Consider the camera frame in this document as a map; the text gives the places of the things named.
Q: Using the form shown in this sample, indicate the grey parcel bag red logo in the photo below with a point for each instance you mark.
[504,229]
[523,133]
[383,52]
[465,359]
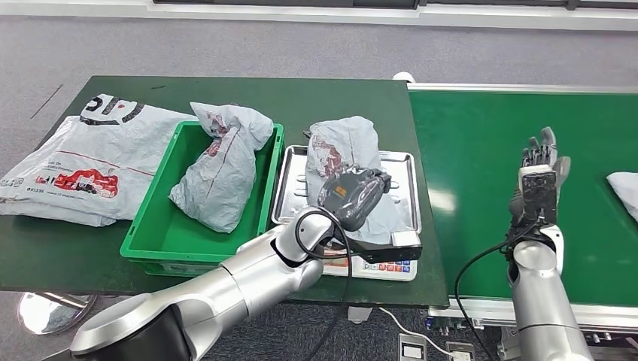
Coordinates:
[625,192]

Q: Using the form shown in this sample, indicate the grey floor socket box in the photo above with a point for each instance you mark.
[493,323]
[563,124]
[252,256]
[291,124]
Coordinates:
[459,354]
[411,351]

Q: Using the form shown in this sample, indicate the green plastic crate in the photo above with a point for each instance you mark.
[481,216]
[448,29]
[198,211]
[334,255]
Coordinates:
[159,234]

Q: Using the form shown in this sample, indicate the chrome round table base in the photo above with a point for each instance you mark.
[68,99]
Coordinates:
[50,311]

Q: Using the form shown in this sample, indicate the green conveyor belt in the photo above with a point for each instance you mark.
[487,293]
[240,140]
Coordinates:
[473,134]

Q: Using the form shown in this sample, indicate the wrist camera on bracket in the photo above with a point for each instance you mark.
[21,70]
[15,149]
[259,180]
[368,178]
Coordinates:
[538,194]
[394,249]

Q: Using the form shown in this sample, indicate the white scale with steel tray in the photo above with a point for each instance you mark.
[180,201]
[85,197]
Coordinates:
[404,199]

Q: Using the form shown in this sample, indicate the grey table leg bracket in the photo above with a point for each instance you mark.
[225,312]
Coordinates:
[359,316]

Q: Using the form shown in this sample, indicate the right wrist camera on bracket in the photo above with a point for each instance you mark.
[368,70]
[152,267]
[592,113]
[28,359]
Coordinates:
[538,194]

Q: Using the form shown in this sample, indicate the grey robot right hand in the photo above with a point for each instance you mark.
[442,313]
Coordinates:
[541,149]

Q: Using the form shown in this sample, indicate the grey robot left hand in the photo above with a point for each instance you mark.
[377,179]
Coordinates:
[354,197]

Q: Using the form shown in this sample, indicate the large flat printed mailer bag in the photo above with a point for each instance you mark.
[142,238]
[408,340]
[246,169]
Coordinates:
[94,159]

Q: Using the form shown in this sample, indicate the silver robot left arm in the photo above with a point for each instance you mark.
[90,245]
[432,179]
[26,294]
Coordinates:
[239,284]

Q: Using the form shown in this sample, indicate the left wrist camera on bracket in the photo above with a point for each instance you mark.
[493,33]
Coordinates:
[394,249]

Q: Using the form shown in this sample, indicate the white conveyor roller end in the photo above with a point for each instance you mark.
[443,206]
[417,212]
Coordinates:
[404,77]

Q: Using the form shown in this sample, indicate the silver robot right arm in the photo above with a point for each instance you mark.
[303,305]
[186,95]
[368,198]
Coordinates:
[538,299]

